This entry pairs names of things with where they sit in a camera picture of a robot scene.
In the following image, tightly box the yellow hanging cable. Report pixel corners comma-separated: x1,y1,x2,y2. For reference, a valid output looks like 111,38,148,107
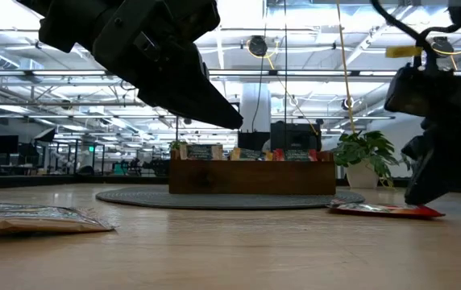
334,0,357,136

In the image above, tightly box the yellow cable label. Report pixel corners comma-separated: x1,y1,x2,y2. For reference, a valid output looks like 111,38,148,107
384,45,423,59

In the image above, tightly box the black ceiling cable reel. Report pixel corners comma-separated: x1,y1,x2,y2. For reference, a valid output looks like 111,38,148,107
431,35,456,56
247,35,270,58

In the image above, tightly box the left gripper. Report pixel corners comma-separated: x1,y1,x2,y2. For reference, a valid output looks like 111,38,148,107
92,0,244,131

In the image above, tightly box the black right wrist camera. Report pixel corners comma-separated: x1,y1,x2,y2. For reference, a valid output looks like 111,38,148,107
384,63,457,118

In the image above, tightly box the black computer monitor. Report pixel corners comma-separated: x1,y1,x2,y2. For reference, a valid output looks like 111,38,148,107
0,135,20,155

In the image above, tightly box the black studio lamp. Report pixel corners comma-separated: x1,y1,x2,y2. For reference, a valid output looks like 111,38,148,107
32,127,57,143

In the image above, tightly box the black hanging cable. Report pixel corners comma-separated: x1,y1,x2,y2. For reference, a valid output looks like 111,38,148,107
282,0,289,124

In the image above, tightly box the long ceiling light strip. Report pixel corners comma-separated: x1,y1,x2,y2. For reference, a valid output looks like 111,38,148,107
0,68,461,78

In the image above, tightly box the green plant in white pot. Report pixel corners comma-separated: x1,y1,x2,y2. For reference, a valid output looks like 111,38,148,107
332,130,411,190

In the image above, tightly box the beige tea packet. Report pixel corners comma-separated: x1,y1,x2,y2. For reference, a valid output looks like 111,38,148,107
0,198,118,238
178,143,225,161

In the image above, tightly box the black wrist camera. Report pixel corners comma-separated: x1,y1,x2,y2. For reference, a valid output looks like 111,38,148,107
38,0,110,54
384,63,457,118

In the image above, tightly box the brown wooden tea box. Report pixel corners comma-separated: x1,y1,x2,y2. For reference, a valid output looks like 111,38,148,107
168,149,338,196

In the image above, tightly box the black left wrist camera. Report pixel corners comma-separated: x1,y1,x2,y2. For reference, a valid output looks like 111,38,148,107
38,0,110,54

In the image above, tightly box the round grey woven placemat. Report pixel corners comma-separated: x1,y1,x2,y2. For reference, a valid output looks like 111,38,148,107
95,184,367,210

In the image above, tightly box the small background green plant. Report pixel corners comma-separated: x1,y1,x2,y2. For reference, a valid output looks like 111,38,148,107
168,139,189,152

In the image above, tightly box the red strawberry tea packet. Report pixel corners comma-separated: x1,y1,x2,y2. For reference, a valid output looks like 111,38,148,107
273,147,321,163
326,199,446,220

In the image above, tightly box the yellow mango tea packet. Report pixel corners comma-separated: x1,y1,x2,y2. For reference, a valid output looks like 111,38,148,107
229,147,275,162

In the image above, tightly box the black aluminium table frame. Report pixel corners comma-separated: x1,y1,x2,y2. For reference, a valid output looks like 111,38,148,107
0,173,461,195

